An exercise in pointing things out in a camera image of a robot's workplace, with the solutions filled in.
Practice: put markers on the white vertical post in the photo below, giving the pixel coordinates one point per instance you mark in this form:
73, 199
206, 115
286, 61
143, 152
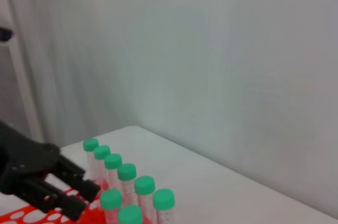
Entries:
25, 89

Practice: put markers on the green capped clear test tube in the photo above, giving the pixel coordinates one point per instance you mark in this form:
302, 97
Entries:
130, 214
102, 152
163, 198
113, 161
126, 171
90, 144
144, 185
111, 199

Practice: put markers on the orange plastic test tube rack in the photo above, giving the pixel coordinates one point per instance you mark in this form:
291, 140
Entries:
26, 216

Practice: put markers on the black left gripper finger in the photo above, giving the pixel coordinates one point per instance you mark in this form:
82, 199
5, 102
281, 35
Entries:
76, 181
66, 206

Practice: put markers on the grey camera on arm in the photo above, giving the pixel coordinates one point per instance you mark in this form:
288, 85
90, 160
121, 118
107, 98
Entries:
4, 34

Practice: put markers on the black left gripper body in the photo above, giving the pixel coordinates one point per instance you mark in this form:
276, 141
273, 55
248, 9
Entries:
23, 160

